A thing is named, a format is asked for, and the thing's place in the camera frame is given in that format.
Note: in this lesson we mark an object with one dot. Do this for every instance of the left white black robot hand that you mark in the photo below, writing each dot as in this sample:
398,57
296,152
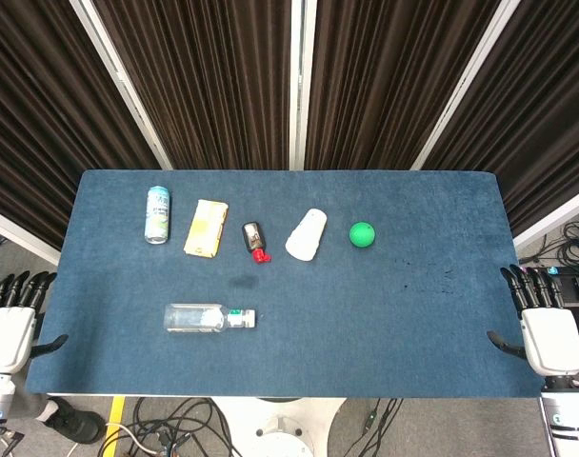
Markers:
11,335

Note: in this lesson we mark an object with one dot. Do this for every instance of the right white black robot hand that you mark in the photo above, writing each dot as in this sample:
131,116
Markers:
551,338

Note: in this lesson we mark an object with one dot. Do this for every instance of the transparent plastic bottle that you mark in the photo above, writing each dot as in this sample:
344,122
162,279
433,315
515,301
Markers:
199,318

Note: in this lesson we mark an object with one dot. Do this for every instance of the small dark red-capped bottle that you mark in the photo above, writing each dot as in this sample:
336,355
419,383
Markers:
253,235

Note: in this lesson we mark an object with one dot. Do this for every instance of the black foot pedal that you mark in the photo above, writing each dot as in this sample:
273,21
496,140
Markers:
577,285

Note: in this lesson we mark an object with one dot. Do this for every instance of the black sneaker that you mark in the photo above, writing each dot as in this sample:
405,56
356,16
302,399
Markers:
75,421

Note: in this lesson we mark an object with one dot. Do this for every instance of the yellow floor tape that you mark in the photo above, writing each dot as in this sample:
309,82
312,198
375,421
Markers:
114,426

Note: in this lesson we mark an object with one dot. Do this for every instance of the light blue drink can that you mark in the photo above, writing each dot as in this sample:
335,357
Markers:
157,216

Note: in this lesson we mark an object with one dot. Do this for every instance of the green ball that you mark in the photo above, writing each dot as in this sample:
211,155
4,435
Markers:
363,234

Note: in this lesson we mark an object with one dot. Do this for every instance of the dark brown pleated curtain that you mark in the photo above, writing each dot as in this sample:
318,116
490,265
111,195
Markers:
213,81
385,81
532,109
42,119

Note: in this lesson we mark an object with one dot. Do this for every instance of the yellow snack box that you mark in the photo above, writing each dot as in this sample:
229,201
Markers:
206,228

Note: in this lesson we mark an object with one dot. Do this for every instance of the blue table mat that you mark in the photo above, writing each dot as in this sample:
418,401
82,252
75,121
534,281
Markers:
318,343

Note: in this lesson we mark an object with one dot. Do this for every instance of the white paper cup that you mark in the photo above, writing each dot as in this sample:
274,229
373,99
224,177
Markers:
306,235

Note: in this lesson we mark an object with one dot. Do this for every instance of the white metal frame rail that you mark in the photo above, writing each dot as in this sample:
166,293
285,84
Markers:
556,216
18,233

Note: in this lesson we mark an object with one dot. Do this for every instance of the white metal frame post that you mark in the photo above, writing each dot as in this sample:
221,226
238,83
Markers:
301,81
123,85
465,85

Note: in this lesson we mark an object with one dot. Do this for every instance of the white round pedestal base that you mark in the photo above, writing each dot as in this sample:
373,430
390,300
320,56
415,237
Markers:
280,428

